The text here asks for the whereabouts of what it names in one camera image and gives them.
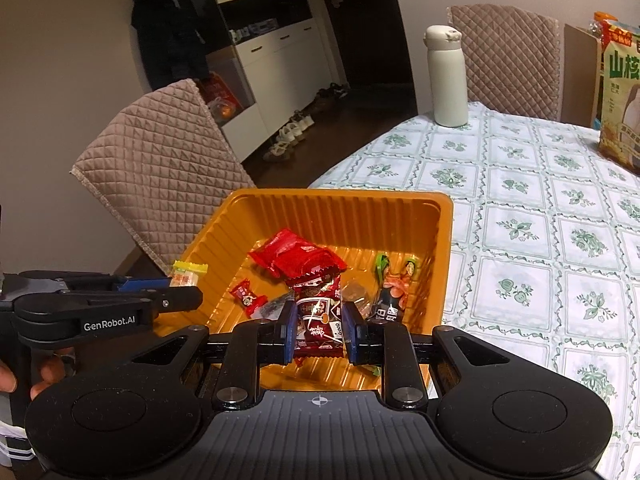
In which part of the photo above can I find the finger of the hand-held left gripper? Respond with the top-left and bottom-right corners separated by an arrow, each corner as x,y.
16,287 -> 204,322
4,269 -> 174,294

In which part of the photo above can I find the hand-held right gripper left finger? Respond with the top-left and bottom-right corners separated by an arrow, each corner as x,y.
127,302 -> 300,413

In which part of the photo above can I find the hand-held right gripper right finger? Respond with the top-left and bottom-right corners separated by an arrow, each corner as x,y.
341,302 -> 512,413

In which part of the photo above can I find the clear packet of dark seeds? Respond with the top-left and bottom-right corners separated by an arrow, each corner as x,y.
262,296 -> 296,321

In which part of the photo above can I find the small yellow candy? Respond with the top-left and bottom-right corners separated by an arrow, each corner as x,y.
170,260 -> 208,288

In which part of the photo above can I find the red white-print snack packet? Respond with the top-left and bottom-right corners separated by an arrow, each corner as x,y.
290,275 -> 346,366

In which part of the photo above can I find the amber clear-wrapped candy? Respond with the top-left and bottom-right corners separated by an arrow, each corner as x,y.
342,280 -> 371,311

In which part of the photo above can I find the small red candy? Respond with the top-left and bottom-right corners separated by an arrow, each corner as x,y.
230,280 -> 267,318

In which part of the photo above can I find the green black snack packet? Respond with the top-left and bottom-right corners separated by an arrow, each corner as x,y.
372,252 -> 421,328

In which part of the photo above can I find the large red snack packet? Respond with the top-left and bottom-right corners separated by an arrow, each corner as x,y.
248,229 -> 349,283

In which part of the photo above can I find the orange plastic tray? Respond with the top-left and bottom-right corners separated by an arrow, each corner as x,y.
165,187 -> 455,396

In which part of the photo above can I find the person's left hand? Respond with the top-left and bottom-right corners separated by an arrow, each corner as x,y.
0,355 -> 66,401

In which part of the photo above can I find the quilted beige chair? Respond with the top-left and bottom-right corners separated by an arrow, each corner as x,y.
70,79 -> 258,277
446,4 -> 563,122

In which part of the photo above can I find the dark white-striped garment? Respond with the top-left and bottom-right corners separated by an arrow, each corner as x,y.
0,395 -> 38,480

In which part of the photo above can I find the red gift box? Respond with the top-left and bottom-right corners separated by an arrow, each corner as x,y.
200,72 -> 241,121

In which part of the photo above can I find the row of shoes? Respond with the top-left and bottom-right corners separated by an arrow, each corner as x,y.
262,82 -> 351,163

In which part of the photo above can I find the green floral tablecloth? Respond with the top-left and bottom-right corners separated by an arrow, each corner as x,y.
307,101 -> 640,480

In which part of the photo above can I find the white and dark cabinet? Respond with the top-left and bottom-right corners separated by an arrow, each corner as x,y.
195,0 -> 323,163

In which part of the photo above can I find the dark hanging jacket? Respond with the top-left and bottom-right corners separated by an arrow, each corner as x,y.
131,0 -> 208,91

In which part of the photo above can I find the white insulated bottle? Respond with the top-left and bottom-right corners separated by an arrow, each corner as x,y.
423,25 -> 469,127

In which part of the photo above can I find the large sunflower seed bag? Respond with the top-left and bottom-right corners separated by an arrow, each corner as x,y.
597,12 -> 640,176

